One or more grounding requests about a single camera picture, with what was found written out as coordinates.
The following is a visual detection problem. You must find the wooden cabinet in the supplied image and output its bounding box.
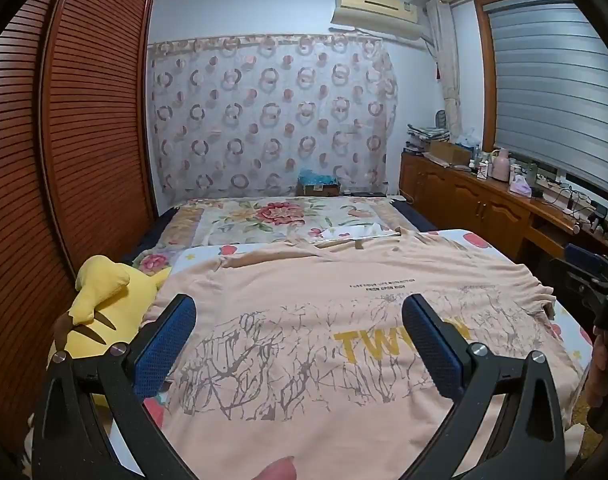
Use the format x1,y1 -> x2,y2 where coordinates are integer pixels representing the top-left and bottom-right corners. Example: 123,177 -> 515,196
399,152 -> 608,271

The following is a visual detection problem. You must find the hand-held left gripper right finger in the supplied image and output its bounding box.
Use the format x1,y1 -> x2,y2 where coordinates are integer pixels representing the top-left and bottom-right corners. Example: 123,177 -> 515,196
401,294 -> 567,480

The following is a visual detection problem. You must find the yellow plush toy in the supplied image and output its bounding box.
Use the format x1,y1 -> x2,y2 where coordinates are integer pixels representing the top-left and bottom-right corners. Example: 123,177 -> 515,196
48,255 -> 172,411

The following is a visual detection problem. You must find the peach printed t-shirt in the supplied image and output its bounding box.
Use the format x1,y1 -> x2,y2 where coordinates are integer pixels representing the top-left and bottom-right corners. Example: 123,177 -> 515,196
143,227 -> 585,480

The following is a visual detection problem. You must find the grey window blind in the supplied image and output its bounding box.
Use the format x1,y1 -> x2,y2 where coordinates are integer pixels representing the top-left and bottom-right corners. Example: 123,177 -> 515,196
486,0 -> 608,186

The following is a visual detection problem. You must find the wooden window frame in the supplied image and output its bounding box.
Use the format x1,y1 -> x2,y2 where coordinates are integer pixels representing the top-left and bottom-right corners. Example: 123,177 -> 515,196
474,0 -> 608,196

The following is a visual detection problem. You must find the wall air conditioner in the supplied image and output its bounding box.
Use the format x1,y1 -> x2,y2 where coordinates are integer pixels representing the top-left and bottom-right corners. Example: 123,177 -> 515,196
330,0 -> 425,41

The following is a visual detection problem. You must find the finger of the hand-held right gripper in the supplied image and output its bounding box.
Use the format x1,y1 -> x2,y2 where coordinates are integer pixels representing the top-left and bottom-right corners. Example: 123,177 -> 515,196
549,243 -> 608,291

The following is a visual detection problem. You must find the small cardboard box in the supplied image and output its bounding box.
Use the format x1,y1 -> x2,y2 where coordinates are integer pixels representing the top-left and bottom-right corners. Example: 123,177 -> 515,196
296,182 -> 341,197

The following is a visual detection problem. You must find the person's left hand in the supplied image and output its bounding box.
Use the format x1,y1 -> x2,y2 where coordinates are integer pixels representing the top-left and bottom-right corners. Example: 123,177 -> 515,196
260,456 -> 299,480

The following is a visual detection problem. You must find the cream window curtain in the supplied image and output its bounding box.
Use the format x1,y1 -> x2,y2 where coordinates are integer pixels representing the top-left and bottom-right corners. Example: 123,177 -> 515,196
426,0 -> 465,143

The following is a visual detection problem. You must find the pink thermos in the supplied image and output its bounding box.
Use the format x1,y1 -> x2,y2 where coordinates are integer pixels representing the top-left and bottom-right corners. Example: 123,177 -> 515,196
491,149 -> 511,181

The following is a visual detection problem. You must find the stack of folded cloths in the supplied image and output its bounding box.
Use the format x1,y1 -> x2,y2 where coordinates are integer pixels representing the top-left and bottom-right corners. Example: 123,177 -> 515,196
406,122 -> 450,153

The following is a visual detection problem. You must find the floral blanket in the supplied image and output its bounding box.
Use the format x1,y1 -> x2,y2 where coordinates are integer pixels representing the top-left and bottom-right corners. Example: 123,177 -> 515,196
134,196 -> 425,271

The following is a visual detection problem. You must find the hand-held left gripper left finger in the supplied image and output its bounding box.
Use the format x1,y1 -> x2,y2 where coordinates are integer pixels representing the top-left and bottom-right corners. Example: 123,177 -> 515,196
31,294 -> 197,480

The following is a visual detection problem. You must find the strawberry print bed sheet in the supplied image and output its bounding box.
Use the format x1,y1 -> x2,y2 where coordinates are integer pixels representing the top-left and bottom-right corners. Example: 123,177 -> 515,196
24,229 -> 595,480

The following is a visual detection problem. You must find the ring patterned wall curtain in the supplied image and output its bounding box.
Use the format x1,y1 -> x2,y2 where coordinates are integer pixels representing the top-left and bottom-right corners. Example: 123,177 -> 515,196
146,34 -> 400,201

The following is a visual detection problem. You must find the person's right hand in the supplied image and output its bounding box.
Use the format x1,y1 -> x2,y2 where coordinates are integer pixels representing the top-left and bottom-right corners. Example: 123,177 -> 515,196
586,330 -> 608,411

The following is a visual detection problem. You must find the open cardboard box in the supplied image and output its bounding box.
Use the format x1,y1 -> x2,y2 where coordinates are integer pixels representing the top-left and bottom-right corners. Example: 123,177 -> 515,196
429,140 -> 472,167

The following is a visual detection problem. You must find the blue crumpled cloth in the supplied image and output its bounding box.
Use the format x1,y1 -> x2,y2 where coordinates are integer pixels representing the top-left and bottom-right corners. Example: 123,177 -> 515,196
298,169 -> 337,187

